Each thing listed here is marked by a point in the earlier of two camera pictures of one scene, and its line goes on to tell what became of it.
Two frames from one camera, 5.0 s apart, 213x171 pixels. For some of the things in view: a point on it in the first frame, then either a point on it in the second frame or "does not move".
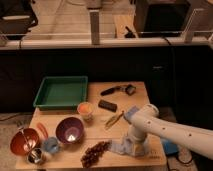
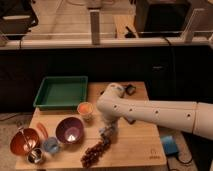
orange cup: [85, 109] does not move
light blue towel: [123, 146] -> [108, 134]
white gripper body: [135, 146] -> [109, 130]
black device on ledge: [129, 35] does not move
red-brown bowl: [23, 141] does not move
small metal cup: [34, 156] does not move
